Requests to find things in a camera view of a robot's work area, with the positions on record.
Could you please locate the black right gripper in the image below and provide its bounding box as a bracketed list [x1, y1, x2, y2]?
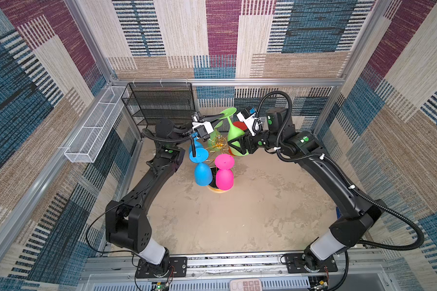
[227, 126, 281, 156]

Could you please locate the green wine glass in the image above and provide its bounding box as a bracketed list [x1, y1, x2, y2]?
[208, 121, 223, 149]
[222, 107, 248, 156]

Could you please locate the red wine glass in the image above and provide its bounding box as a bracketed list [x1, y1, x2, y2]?
[233, 121, 248, 132]

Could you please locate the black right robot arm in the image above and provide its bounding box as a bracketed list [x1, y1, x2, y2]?
[228, 107, 383, 272]

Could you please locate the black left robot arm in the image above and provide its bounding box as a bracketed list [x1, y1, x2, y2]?
[105, 112, 225, 276]

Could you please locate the back blue wine glass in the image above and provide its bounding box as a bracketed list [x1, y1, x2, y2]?
[194, 138, 203, 148]

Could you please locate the blue wine glass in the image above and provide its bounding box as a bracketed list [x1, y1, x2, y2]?
[194, 138, 203, 148]
[189, 147, 213, 186]

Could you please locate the gold wine glass rack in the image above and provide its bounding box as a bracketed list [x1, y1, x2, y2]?
[207, 135, 232, 194]

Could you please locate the pink wine glass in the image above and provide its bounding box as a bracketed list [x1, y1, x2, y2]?
[215, 154, 235, 191]

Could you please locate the front blue wine glass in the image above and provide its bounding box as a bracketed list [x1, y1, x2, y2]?
[189, 147, 213, 186]

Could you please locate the pink keypad device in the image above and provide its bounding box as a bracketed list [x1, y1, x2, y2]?
[230, 278, 263, 291]

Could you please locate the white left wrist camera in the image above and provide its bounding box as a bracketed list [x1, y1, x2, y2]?
[191, 112, 204, 127]

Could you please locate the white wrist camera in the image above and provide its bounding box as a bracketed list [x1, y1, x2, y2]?
[191, 112, 204, 127]
[237, 106, 260, 136]

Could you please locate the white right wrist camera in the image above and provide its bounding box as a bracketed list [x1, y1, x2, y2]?
[237, 106, 260, 136]

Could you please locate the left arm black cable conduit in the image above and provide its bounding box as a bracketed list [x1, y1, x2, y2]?
[141, 128, 195, 143]

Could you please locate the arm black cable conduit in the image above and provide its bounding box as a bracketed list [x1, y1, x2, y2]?
[141, 128, 195, 143]
[256, 90, 425, 252]

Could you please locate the black wire shelf rack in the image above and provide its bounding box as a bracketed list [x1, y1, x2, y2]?
[121, 82, 196, 139]

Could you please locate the white wire mesh basket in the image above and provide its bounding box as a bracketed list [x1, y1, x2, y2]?
[64, 86, 125, 163]

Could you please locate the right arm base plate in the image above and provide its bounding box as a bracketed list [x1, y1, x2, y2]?
[280, 252, 338, 274]

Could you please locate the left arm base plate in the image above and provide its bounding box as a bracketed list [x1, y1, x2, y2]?
[135, 257, 188, 279]

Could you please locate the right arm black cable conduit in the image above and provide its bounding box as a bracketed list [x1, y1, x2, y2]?
[256, 90, 425, 252]

